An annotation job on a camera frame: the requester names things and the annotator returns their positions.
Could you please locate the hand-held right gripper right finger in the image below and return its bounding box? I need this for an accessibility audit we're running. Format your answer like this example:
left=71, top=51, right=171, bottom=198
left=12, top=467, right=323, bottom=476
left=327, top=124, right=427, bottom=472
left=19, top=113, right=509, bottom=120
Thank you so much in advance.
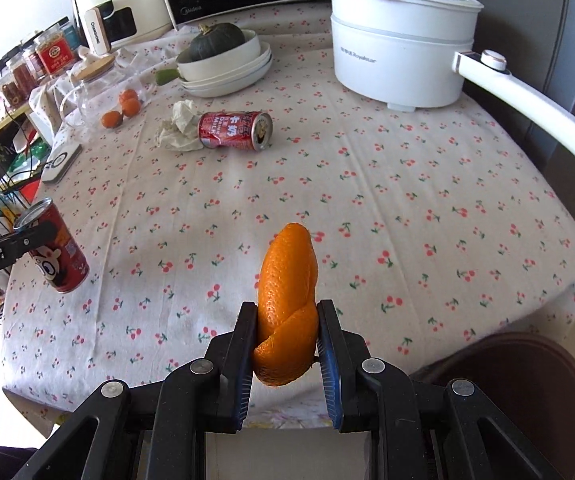
left=316, top=299, right=565, bottom=480

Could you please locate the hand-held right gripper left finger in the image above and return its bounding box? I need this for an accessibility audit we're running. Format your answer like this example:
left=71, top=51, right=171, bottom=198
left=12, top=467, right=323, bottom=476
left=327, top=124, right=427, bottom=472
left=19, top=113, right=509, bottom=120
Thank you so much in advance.
left=14, top=301, right=259, bottom=480

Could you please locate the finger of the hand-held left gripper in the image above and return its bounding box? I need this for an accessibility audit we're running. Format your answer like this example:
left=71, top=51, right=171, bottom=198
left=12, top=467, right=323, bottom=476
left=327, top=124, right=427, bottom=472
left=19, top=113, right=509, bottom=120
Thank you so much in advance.
left=0, top=222, right=57, bottom=273

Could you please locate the red drink can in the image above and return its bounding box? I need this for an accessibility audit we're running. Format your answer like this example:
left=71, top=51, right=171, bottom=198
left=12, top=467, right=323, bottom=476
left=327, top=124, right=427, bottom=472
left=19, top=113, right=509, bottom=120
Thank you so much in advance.
left=198, top=111, right=273, bottom=152
left=14, top=198, right=90, bottom=294

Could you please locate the orange peel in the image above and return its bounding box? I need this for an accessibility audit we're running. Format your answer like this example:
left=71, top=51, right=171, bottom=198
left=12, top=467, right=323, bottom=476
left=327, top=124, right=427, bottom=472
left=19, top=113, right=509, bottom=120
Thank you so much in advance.
left=252, top=222, right=321, bottom=387

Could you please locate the brown round stool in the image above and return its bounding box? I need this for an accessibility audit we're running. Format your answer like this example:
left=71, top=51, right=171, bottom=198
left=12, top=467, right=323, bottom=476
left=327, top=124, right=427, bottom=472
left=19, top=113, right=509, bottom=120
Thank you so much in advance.
left=410, top=332, right=575, bottom=480

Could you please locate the red box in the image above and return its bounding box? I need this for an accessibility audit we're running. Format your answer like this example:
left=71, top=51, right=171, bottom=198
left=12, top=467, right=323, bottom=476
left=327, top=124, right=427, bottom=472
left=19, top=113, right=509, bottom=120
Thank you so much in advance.
left=20, top=180, right=43, bottom=206

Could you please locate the green packet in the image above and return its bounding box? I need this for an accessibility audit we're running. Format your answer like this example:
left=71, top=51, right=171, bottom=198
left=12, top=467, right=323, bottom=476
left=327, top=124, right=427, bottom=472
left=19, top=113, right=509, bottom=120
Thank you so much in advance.
left=7, top=140, right=48, bottom=171

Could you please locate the white wooden shelf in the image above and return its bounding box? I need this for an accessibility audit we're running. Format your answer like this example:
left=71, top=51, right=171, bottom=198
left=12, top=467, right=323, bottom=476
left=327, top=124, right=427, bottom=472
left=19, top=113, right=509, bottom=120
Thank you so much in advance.
left=0, top=105, right=55, bottom=146

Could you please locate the cherry print tablecloth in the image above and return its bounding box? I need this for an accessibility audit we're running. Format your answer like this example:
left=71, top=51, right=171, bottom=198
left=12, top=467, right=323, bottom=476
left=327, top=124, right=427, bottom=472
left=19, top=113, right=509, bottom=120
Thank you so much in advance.
left=1, top=0, right=575, bottom=436

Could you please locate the glass jar of dried fruit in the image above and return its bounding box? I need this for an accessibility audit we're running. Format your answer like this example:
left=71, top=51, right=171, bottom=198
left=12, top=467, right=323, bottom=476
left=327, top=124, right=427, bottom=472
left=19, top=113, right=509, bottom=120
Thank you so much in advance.
left=0, top=60, right=35, bottom=108
left=20, top=45, right=48, bottom=83

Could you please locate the glass teapot with wooden lid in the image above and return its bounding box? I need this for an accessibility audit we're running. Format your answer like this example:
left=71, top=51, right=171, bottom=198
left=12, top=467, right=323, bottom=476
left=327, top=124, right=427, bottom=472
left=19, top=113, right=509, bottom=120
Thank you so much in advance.
left=60, top=46, right=128, bottom=128

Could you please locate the red label glass jar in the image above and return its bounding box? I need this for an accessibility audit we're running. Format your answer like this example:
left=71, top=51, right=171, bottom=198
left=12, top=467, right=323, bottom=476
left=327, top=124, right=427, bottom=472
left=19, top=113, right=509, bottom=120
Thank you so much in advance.
left=34, top=30, right=75, bottom=78

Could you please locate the crumpled white tissue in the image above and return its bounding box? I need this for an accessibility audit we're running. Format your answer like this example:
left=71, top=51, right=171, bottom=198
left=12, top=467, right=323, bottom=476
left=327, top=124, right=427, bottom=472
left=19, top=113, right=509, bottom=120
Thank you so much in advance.
left=155, top=100, right=204, bottom=152

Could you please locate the white plate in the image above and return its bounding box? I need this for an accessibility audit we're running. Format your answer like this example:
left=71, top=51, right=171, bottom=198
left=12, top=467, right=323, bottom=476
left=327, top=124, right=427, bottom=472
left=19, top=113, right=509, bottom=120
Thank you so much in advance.
left=183, top=55, right=273, bottom=98

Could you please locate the white bowl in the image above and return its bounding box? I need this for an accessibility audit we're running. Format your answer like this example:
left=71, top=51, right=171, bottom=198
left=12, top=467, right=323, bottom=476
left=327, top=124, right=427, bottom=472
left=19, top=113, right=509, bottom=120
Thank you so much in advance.
left=176, top=30, right=260, bottom=83

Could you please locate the stack of white bowls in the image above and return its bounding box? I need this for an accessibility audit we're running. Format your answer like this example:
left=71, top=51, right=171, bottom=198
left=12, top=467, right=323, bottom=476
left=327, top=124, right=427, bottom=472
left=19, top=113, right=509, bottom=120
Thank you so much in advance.
left=180, top=42, right=272, bottom=92

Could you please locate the dark green pumpkin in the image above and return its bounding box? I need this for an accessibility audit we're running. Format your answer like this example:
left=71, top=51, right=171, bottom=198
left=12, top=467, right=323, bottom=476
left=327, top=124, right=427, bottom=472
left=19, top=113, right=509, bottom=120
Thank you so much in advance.
left=188, top=24, right=247, bottom=63

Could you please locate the white electric pot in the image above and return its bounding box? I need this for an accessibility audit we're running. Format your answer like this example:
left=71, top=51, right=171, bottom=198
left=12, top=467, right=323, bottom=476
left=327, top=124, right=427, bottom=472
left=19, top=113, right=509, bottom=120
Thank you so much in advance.
left=325, top=0, right=575, bottom=161

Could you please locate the grey refrigerator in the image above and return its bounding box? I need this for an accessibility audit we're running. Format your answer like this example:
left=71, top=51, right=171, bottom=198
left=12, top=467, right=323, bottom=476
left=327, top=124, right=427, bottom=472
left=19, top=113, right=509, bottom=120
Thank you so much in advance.
left=487, top=0, right=575, bottom=221

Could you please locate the white wireless charger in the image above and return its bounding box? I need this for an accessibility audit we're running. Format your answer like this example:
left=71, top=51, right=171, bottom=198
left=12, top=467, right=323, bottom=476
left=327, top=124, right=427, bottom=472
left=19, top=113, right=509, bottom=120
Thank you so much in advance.
left=40, top=142, right=82, bottom=184

